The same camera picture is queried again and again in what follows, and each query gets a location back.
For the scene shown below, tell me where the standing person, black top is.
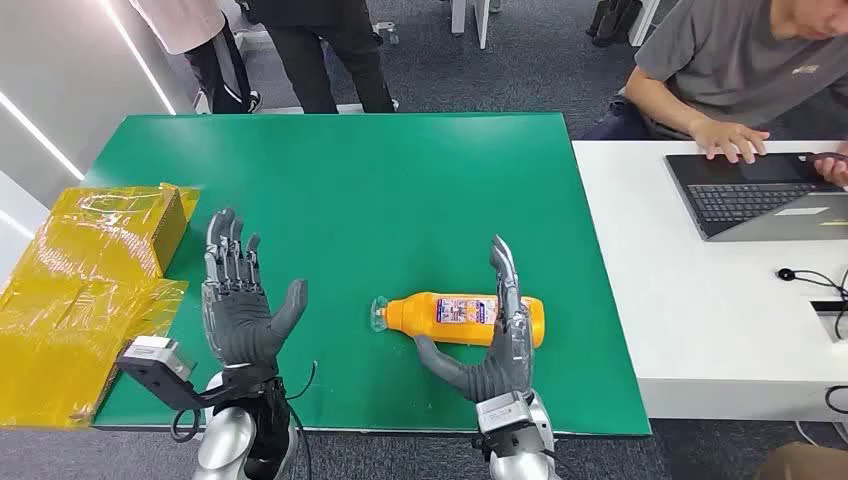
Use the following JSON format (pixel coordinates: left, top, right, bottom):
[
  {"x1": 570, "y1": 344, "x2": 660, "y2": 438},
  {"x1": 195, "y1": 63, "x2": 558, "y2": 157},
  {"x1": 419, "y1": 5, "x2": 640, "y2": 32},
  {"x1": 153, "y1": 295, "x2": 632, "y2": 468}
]
[{"x1": 239, "y1": 0, "x2": 400, "y2": 115}]

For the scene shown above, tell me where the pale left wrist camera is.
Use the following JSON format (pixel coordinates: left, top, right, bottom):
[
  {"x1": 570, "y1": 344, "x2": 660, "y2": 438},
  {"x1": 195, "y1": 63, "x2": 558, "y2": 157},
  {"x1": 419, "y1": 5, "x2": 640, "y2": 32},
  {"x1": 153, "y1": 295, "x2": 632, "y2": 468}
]
[{"x1": 117, "y1": 335, "x2": 227, "y2": 413}]

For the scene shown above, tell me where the seated person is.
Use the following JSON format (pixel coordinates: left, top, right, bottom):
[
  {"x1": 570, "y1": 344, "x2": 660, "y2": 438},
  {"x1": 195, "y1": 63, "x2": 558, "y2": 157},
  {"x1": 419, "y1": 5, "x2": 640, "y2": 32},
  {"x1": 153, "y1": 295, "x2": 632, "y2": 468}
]
[{"x1": 581, "y1": 0, "x2": 848, "y2": 188}]

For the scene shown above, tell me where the white desk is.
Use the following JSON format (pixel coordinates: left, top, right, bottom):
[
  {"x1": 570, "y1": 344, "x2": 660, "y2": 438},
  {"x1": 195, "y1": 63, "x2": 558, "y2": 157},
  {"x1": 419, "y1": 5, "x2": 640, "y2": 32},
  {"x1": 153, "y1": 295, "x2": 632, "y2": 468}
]
[{"x1": 572, "y1": 139, "x2": 848, "y2": 424}]

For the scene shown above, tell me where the dark grey laptop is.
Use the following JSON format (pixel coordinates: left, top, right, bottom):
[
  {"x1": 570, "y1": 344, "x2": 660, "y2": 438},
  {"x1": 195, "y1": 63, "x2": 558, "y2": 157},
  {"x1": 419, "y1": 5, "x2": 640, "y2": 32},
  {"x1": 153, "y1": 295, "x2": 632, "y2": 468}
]
[{"x1": 665, "y1": 151, "x2": 848, "y2": 244}]

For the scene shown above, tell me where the seated person's right hand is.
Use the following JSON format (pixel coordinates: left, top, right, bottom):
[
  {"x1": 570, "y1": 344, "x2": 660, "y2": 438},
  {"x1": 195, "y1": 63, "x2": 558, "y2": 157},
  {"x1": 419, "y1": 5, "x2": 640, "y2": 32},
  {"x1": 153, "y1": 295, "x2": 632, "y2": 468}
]
[{"x1": 688, "y1": 117, "x2": 771, "y2": 166}]

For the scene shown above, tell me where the standing person, pink top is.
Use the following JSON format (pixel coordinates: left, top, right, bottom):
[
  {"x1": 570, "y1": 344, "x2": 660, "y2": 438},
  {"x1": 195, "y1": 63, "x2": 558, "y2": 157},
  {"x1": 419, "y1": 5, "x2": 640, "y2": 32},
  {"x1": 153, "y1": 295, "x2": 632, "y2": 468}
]
[{"x1": 127, "y1": 0, "x2": 264, "y2": 116}]

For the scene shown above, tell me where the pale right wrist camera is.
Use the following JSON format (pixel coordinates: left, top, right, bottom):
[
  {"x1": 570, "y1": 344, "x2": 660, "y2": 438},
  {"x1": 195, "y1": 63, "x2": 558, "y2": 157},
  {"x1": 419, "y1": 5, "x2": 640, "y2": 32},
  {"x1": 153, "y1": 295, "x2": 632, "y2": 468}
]
[{"x1": 474, "y1": 391, "x2": 535, "y2": 437}]

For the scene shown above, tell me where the green table mat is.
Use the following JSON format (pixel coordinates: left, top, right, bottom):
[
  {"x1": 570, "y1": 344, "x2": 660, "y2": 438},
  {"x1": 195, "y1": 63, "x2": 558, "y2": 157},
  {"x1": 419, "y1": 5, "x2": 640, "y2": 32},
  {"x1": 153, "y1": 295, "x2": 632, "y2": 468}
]
[{"x1": 82, "y1": 112, "x2": 654, "y2": 439}]

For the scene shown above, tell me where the seated person's left hand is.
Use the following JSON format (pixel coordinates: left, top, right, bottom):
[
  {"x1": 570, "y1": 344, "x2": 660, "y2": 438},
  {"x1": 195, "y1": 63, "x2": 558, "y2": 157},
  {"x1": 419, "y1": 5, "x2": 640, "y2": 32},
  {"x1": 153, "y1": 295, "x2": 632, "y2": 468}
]
[{"x1": 813, "y1": 142, "x2": 848, "y2": 188}]

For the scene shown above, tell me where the yellow taped cardboard box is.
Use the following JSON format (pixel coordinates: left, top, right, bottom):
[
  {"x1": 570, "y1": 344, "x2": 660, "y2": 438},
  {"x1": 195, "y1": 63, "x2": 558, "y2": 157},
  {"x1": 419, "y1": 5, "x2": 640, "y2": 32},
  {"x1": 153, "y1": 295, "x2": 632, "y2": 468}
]
[{"x1": 0, "y1": 182, "x2": 201, "y2": 429}]

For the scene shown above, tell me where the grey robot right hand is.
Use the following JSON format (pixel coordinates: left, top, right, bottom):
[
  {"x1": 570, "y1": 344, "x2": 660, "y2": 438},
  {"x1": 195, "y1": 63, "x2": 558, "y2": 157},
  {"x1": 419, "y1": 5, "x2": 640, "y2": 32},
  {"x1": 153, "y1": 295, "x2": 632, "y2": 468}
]
[{"x1": 413, "y1": 235, "x2": 535, "y2": 405}]

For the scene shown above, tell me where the white furniture leg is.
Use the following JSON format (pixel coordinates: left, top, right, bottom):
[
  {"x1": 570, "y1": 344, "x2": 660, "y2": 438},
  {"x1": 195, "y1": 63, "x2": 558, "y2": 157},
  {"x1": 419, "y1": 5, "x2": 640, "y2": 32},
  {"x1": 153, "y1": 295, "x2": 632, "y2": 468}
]
[{"x1": 450, "y1": 0, "x2": 492, "y2": 52}]

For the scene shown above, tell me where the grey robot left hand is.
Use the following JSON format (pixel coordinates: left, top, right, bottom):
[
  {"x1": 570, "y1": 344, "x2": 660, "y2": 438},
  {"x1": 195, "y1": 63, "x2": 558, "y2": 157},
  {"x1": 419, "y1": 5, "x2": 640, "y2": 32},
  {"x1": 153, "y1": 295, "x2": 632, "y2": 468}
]
[{"x1": 201, "y1": 208, "x2": 309, "y2": 370}]

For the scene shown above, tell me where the orange bottle with clear cap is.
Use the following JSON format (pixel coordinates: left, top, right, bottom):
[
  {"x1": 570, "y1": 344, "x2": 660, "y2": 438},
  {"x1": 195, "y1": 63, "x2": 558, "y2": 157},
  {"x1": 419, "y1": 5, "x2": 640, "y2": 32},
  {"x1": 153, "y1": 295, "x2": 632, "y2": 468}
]
[{"x1": 370, "y1": 291, "x2": 547, "y2": 350}]

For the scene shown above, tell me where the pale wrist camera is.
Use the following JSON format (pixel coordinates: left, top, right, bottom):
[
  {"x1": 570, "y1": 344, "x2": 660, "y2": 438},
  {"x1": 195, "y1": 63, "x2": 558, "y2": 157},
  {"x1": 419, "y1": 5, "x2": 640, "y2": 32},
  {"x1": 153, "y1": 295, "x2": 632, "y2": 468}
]
[
  {"x1": 474, "y1": 391, "x2": 535, "y2": 437},
  {"x1": 117, "y1": 335, "x2": 227, "y2": 413}
]

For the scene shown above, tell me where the black cable on desk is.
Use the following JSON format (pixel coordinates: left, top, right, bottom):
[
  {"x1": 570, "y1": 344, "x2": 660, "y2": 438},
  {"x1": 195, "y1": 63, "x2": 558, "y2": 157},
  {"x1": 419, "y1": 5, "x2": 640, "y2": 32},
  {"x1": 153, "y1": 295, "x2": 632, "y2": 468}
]
[{"x1": 776, "y1": 266, "x2": 848, "y2": 343}]

